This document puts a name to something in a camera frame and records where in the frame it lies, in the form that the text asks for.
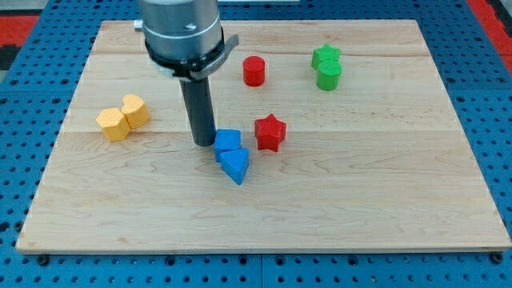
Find green cylinder block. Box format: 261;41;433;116
316;60;342;91

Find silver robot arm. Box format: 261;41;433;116
137;0;239;82

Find yellow heart block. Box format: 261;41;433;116
122;94;150;129

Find yellow hexagon block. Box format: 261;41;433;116
96;108;130;142

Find blue cube block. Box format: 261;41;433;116
214;129;242;162

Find wooden board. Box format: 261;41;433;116
16;20;511;254

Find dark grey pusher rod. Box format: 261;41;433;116
179;78;216;146

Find red star block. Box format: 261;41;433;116
254;114;287;152

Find red cylinder block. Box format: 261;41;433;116
242;55;266;86

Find green star block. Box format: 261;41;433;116
311;43;341;70

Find blue triangle block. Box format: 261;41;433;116
219;148;250;186

